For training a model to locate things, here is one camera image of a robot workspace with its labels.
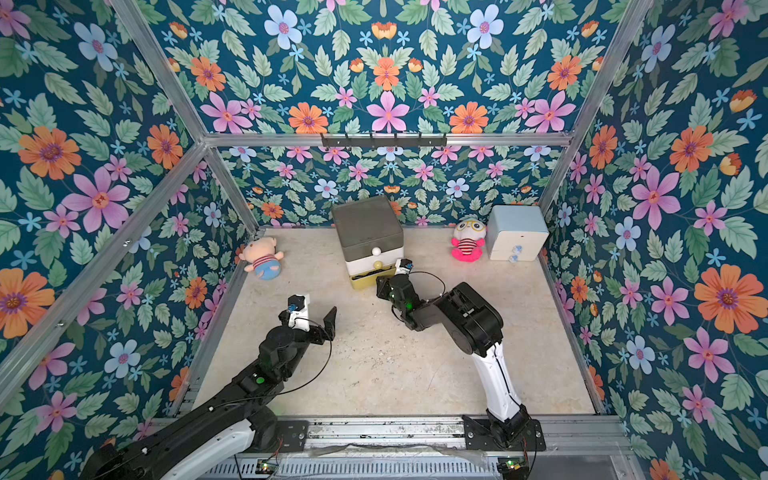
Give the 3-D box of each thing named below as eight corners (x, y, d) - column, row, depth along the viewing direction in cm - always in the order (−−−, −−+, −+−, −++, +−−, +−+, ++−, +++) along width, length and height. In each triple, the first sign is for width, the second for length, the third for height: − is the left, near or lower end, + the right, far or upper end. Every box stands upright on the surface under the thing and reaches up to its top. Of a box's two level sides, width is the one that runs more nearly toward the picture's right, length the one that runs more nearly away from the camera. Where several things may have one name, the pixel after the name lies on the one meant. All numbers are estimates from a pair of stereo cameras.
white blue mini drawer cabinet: (488, 263, 111) (498, 235, 99) (479, 224, 125) (487, 194, 113) (535, 263, 111) (551, 235, 99) (521, 224, 125) (534, 194, 113)
